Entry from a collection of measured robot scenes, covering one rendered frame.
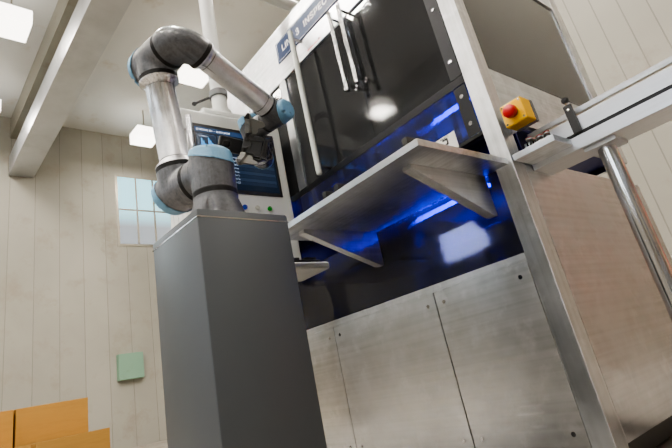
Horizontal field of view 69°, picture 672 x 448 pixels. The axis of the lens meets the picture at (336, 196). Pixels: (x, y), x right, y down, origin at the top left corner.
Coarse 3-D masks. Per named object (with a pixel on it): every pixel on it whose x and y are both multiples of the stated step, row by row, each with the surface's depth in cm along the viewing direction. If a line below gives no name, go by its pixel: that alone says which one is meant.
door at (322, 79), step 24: (312, 72) 225; (336, 72) 212; (312, 96) 224; (336, 96) 210; (360, 96) 198; (312, 120) 223; (336, 120) 209; (360, 120) 197; (336, 144) 208; (360, 144) 196; (312, 168) 220
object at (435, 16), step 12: (432, 0) 171; (432, 12) 171; (432, 24) 171; (444, 24) 167; (444, 36) 166; (444, 48) 166; (444, 60) 165; (456, 60) 161; (456, 72) 161; (456, 96) 160; (468, 96) 156; (468, 108) 156; (468, 120) 155; (468, 132) 155
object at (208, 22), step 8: (200, 0) 246; (208, 0) 246; (200, 8) 245; (208, 8) 244; (208, 16) 242; (208, 24) 240; (208, 32) 238; (216, 32) 241; (216, 40) 238; (216, 48) 236; (216, 88) 226; (216, 96) 225; (224, 96) 227; (192, 104) 228; (216, 104) 224; (224, 104) 225
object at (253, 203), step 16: (192, 112) 205; (208, 112) 212; (224, 112) 218; (208, 128) 206; (224, 128) 212; (272, 144) 225; (240, 176) 207; (256, 176) 212; (272, 176) 218; (240, 192) 203; (256, 192) 209; (272, 192) 214; (288, 192) 220; (256, 208) 205; (272, 208) 211; (288, 208) 217; (176, 224) 193
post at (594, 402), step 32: (448, 0) 165; (448, 32) 164; (480, 64) 156; (480, 96) 153; (512, 160) 143; (512, 192) 142; (544, 224) 139; (544, 256) 133; (544, 288) 132; (576, 320) 128; (576, 352) 125; (576, 384) 124; (608, 416) 119
